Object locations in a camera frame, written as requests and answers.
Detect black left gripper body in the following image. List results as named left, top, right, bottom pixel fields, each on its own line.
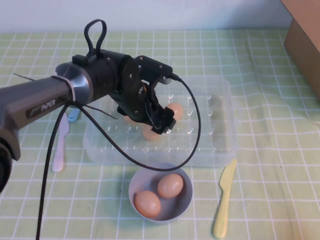
left=112, top=56, right=157, bottom=125

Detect blue plastic fork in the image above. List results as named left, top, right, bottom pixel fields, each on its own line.
left=67, top=109, right=81, bottom=123

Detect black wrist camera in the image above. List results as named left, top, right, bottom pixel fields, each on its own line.
left=134, top=54, right=175, bottom=86

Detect yellow plastic knife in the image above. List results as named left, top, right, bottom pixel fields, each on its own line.
left=212, top=158, right=238, bottom=239

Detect pink plastic knife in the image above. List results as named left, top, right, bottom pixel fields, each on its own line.
left=51, top=111, right=70, bottom=173

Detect grey round bowl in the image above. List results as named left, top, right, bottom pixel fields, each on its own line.
left=128, top=162, right=194, bottom=223

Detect black looped cable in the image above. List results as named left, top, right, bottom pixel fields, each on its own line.
left=83, top=19, right=108, bottom=60

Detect green checked tablecloth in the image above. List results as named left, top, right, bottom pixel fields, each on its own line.
left=0, top=28, right=320, bottom=240

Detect black camera cable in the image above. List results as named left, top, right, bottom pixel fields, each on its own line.
left=34, top=73, right=202, bottom=240

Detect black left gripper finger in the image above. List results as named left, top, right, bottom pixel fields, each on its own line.
left=152, top=99, right=177, bottom=126
left=147, top=109, right=172, bottom=135

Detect brown cardboard box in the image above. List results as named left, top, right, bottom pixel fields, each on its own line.
left=279, top=0, right=320, bottom=101

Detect black cable tie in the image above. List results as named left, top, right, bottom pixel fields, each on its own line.
left=83, top=104, right=119, bottom=120

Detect clear plastic egg box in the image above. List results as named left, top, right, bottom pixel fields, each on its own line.
left=82, top=75, right=242, bottom=169

